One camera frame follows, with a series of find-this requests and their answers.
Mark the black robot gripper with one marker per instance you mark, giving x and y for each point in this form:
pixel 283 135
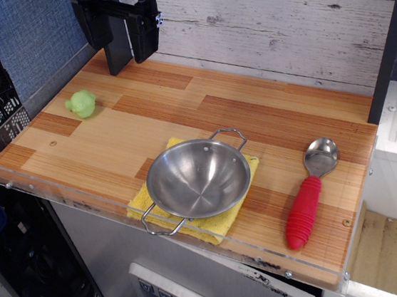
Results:
pixel 142 22

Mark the steel bowl with wire handles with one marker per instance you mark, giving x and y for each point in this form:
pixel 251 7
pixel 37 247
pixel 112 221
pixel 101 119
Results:
pixel 199 178

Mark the green toy figure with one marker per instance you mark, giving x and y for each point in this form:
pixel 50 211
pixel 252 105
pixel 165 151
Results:
pixel 82 103

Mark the clear acrylic table guard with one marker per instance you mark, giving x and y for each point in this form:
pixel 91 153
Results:
pixel 92 146

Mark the yellow folded cloth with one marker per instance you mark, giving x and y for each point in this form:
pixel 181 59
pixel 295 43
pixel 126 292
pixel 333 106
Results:
pixel 212 230

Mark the stainless steel appliance below table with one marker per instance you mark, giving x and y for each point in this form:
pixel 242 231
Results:
pixel 108 247

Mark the dark grey left post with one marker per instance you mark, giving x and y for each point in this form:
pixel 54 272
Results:
pixel 118 52

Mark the dark grey post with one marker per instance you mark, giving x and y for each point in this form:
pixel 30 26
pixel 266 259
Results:
pixel 385 71
pixel 118 52

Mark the red handled metal spoon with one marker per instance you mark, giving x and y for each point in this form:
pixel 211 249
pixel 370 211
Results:
pixel 320 158

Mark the dark grey right post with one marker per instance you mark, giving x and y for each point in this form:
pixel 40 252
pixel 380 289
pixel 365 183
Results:
pixel 385 71

